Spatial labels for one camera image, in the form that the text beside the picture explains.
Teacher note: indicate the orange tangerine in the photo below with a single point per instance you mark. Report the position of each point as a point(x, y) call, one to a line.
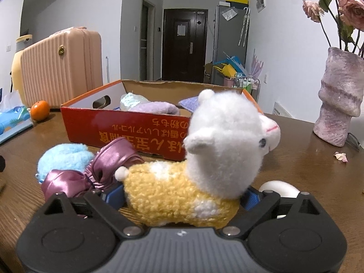
point(39, 110)

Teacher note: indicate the white tape roll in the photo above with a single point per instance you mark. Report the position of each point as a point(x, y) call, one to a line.
point(278, 187)

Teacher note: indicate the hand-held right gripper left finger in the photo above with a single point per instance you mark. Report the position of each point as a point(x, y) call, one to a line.
point(113, 196)

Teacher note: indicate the blue purple woven cloth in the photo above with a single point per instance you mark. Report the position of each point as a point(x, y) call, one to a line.
point(190, 102)

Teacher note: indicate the yellow flat box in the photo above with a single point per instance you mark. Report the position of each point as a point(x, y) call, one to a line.
point(237, 1)

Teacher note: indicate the purple textured vase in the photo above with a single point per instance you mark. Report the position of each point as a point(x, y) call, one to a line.
point(338, 99)

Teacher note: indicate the pink plastic bin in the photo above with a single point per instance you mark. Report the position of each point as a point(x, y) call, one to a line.
point(228, 81)

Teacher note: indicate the dried pink rose bouquet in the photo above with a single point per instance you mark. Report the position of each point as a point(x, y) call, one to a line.
point(351, 5)

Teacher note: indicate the purple wall sticker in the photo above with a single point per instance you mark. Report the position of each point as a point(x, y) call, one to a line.
point(256, 64)

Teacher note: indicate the blue and yellow clutter pile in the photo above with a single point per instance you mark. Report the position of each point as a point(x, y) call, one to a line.
point(229, 66)

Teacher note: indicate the lavender fuzzy cloth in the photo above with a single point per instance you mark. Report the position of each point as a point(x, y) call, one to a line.
point(159, 108)

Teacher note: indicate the white leaning board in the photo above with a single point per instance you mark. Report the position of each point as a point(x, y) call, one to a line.
point(283, 110)

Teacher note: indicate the white paper notice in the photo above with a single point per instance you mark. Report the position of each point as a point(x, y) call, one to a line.
point(181, 30)

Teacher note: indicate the orange printed cardboard box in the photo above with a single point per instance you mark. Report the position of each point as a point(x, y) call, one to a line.
point(113, 128)

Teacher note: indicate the clear folded umbrella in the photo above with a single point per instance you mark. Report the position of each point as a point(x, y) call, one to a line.
point(244, 28)

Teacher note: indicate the pink ribbed suitcase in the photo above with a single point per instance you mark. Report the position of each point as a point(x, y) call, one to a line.
point(62, 68)

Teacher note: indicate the yellow thermos bottle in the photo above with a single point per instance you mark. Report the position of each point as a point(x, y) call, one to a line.
point(17, 62)

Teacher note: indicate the blue tissue pack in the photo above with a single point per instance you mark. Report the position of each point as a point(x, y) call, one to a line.
point(14, 116)

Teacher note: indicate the grey interior door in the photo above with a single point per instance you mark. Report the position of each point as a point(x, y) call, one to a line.
point(148, 48)

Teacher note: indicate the clear plastic bag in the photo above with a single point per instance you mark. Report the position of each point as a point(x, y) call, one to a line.
point(229, 13)

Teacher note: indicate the light blue plush toy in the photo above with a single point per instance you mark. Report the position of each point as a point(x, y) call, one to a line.
point(65, 157)

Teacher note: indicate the grey refrigerator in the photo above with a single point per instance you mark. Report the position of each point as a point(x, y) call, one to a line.
point(227, 42)

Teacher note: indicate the clear bubble wrap bag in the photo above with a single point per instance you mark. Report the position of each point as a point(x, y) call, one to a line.
point(130, 99)

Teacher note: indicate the small brown cardboard box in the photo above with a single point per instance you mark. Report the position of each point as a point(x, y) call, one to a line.
point(208, 74)

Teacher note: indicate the metal trolley rack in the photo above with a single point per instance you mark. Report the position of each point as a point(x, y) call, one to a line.
point(247, 84)

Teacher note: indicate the fallen pink petal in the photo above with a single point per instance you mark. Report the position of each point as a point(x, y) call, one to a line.
point(340, 157)

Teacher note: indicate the purple satin bow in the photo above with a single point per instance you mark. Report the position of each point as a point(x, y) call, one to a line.
point(111, 159)

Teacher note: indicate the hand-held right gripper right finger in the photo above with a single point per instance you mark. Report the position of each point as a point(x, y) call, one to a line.
point(251, 200)

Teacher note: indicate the white and yellow llama plush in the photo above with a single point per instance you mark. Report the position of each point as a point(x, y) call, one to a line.
point(227, 136)

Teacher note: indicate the dark brown entrance door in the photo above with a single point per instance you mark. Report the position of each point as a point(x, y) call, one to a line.
point(173, 62)

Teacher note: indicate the white mop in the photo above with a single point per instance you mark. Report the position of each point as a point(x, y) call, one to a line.
point(107, 71)

